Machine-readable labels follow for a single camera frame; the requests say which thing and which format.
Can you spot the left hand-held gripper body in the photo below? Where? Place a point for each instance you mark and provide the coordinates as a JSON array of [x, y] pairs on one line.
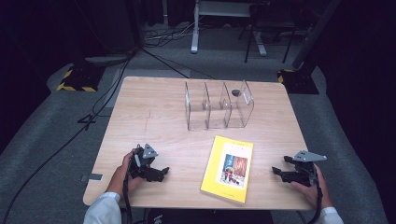
[[144, 161]]

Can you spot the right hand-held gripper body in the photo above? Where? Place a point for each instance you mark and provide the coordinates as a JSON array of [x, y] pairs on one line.
[[306, 169]]

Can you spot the yellow book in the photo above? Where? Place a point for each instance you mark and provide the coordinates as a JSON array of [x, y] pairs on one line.
[[227, 169]]

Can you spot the clear acrylic file rack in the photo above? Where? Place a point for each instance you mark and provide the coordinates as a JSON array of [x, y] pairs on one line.
[[218, 109]]

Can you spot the person's right hand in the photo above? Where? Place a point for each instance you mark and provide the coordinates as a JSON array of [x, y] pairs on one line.
[[311, 193]]

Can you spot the person's left hand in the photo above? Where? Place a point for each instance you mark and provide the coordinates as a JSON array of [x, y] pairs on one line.
[[120, 177]]

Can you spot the person's dark clothing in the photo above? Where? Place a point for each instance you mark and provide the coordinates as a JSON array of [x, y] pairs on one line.
[[208, 217]]

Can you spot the small dark round disc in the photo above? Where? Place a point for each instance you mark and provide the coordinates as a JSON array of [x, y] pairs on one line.
[[235, 92]]

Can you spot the grey slanted metal pole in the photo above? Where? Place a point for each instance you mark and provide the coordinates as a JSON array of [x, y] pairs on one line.
[[317, 31]]

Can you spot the black chair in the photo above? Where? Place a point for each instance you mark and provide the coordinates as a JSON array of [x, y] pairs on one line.
[[271, 18]]

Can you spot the yellow black striped base plate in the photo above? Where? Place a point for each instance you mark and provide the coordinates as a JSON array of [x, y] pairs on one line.
[[79, 79], [299, 82]]

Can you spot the white desk frame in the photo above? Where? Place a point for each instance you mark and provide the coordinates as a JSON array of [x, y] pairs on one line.
[[195, 31]]

